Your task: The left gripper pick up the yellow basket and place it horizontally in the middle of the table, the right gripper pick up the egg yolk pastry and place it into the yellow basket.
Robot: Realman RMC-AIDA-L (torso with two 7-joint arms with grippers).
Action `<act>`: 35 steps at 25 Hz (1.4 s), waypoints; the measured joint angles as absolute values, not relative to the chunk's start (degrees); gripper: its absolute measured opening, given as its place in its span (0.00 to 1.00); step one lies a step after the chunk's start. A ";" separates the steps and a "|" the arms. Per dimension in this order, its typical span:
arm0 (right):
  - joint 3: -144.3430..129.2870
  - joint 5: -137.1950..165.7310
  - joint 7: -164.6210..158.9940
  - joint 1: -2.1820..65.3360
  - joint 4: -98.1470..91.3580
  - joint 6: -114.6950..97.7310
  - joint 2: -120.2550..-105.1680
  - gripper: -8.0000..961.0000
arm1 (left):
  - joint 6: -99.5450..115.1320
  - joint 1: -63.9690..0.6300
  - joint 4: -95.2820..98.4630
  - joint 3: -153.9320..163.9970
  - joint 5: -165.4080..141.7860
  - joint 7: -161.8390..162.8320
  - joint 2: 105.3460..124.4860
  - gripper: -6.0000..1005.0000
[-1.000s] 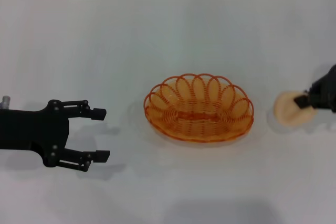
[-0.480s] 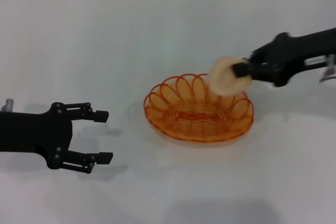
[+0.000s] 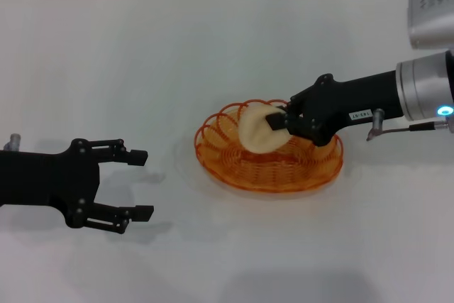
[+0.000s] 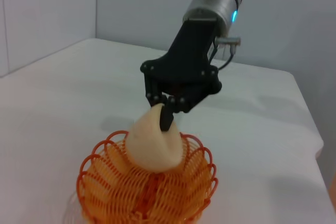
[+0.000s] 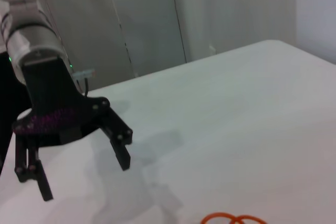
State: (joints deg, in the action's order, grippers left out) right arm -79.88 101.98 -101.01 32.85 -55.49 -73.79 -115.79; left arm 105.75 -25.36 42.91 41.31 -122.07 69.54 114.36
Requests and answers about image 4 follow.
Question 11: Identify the silver right wrist cable connector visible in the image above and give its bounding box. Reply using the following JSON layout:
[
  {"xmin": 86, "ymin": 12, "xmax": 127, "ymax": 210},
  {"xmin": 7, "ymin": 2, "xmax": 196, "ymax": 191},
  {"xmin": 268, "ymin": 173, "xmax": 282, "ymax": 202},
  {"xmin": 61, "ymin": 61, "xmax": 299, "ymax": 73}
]
[{"xmin": 209, "ymin": 36, "xmax": 243, "ymax": 71}]

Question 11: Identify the orange plastic wire basket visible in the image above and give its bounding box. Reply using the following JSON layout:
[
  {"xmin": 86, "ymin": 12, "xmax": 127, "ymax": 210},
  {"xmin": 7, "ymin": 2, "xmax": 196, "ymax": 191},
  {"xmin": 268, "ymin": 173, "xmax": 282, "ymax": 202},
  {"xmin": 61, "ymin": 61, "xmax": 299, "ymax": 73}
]
[{"xmin": 76, "ymin": 129, "xmax": 219, "ymax": 224}]

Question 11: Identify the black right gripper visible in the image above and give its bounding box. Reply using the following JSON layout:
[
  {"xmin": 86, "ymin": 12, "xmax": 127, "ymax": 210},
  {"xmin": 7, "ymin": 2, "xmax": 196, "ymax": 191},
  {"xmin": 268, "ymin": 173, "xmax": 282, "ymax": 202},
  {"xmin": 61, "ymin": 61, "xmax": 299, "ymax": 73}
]
[{"xmin": 140, "ymin": 20, "xmax": 223, "ymax": 132}]

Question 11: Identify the pale peach bread bun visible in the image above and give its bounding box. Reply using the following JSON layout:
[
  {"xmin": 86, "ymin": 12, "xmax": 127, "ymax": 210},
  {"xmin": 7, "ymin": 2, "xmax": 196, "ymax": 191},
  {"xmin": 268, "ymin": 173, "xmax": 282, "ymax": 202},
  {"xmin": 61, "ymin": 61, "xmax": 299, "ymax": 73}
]
[{"xmin": 126, "ymin": 103, "xmax": 184, "ymax": 174}]

